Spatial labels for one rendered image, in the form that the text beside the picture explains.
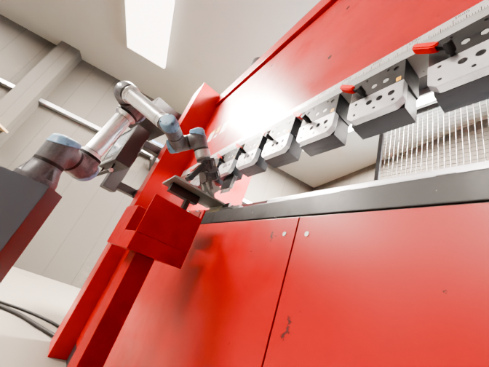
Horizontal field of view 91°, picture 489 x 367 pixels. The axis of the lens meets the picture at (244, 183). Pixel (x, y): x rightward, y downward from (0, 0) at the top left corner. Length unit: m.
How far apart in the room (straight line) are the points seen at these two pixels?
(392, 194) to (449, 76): 0.36
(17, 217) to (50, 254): 3.45
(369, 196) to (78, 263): 4.35
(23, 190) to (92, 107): 4.14
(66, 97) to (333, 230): 5.21
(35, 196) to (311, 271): 1.03
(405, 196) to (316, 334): 0.24
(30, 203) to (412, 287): 1.16
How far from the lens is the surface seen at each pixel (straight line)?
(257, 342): 0.50
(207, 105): 2.43
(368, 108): 0.76
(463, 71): 0.70
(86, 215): 4.59
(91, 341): 0.77
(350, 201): 0.46
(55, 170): 1.27
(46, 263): 4.63
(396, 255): 0.39
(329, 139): 0.84
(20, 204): 1.20
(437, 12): 0.94
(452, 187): 0.40
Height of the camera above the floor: 0.65
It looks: 24 degrees up
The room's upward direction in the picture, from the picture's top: 21 degrees clockwise
